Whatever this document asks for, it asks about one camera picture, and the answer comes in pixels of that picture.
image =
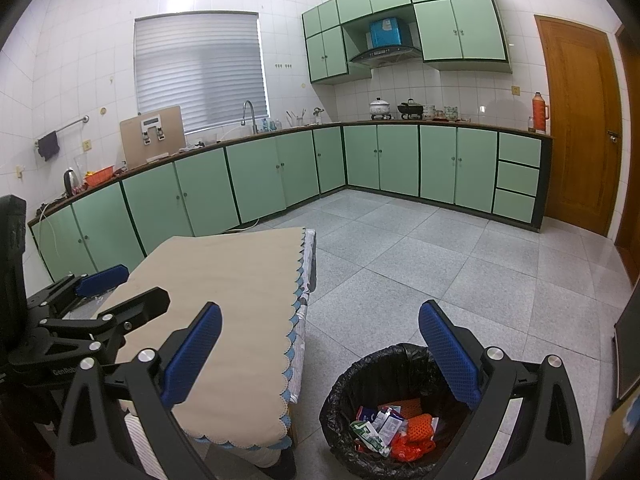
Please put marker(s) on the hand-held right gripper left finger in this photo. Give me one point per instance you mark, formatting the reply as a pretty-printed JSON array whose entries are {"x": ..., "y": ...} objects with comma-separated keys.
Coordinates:
[{"x": 192, "y": 355}]

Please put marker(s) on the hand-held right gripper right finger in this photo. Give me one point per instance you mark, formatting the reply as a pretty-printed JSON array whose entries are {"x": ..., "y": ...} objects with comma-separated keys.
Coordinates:
[{"x": 450, "y": 355}]

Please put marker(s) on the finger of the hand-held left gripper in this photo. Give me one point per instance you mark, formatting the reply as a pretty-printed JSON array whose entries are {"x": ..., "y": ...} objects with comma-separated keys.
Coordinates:
[
  {"x": 150, "y": 300},
  {"x": 102, "y": 280}
]

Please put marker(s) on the orange foam fruit net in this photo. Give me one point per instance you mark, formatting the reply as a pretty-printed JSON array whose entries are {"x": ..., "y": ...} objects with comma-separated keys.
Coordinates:
[{"x": 420, "y": 425}]

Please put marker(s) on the black trash bin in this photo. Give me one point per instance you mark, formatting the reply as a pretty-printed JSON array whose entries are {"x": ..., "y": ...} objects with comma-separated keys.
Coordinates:
[{"x": 360, "y": 375}]

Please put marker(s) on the blue snack packet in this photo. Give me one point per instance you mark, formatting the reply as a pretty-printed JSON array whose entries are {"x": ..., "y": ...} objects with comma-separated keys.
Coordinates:
[{"x": 366, "y": 413}]

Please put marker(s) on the red plastic bag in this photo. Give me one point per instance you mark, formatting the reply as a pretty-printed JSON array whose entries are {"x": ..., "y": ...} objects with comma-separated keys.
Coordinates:
[{"x": 405, "y": 450}]

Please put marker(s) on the green white milk carton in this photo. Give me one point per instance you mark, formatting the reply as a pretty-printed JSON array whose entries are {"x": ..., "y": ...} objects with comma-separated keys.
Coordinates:
[{"x": 367, "y": 435}]

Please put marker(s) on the table with beige cloth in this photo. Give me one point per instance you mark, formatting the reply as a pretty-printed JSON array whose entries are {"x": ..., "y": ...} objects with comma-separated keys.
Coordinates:
[{"x": 225, "y": 280}]

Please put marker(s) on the black chair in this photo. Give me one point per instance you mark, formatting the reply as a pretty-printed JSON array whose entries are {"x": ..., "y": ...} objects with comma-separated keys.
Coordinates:
[{"x": 12, "y": 250}]

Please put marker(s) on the steel electric kettle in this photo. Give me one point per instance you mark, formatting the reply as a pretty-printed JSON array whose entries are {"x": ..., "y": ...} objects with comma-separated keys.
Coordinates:
[{"x": 71, "y": 183}]

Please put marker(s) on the orange plastic basket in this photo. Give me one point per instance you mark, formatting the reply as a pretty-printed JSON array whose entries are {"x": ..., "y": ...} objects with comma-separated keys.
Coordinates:
[{"x": 100, "y": 178}]

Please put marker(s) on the white striped cloth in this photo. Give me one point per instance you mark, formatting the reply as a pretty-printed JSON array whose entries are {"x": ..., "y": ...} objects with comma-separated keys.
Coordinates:
[{"x": 145, "y": 450}]

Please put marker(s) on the clear plastic jug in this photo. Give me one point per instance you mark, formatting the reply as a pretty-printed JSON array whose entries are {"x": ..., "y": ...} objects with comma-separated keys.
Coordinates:
[{"x": 81, "y": 164}]

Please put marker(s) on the cardboard box on counter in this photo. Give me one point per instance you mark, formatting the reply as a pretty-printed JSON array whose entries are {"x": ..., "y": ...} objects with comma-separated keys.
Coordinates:
[{"x": 130, "y": 142}]

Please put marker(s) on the blue patterned tablecloth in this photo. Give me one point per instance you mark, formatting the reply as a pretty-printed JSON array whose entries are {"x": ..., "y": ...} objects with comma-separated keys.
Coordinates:
[{"x": 307, "y": 270}]

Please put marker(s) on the dark towel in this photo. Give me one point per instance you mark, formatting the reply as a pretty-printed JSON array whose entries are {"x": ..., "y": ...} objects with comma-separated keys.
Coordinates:
[{"x": 48, "y": 146}]

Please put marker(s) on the green base cabinet run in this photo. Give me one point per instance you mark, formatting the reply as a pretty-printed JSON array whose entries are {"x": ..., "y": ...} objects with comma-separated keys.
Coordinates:
[{"x": 260, "y": 175}]

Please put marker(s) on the black framed panel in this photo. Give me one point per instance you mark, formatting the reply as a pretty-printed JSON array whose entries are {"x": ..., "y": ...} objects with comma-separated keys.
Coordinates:
[{"x": 631, "y": 360}]

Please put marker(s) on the metal faucet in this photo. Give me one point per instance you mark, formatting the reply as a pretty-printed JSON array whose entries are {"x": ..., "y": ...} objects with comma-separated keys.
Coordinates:
[{"x": 253, "y": 120}]

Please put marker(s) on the white window blind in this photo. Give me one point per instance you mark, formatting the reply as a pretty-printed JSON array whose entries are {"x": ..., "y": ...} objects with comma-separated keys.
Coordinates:
[{"x": 200, "y": 70}]

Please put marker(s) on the utensil holder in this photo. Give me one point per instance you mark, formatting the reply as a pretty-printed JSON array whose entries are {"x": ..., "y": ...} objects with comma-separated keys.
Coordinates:
[{"x": 296, "y": 120}]

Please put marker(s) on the glass jar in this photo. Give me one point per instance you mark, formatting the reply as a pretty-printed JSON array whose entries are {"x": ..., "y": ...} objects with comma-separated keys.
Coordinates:
[{"x": 450, "y": 113}]

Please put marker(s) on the small metal kettle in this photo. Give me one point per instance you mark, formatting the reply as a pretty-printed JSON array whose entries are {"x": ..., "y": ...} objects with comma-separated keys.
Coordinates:
[{"x": 318, "y": 116}]

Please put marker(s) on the black wok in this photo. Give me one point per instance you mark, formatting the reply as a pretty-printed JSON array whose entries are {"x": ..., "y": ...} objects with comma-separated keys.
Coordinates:
[{"x": 410, "y": 109}]

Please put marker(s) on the white cooking pot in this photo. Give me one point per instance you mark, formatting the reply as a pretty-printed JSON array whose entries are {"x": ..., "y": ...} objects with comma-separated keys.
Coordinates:
[{"x": 380, "y": 108}]

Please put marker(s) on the red thermos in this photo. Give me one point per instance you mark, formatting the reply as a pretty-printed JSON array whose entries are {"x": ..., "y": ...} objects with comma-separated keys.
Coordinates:
[{"x": 539, "y": 112}]

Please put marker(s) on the wooden door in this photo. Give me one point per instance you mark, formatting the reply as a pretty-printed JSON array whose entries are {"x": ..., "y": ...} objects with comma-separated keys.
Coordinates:
[{"x": 580, "y": 125}]

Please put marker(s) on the range hood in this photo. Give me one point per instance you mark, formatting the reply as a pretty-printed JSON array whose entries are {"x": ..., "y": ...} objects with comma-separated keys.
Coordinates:
[{"x": 385, "y": 56}]

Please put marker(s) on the metal towel rail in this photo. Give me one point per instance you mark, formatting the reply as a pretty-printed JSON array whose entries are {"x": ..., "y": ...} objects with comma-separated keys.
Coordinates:
[{"x": 70, "y": 124}]

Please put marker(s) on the green wall cabinet unit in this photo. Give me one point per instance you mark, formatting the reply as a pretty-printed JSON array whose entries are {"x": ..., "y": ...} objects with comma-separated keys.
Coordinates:
[{"x": 460, "y": 30}]

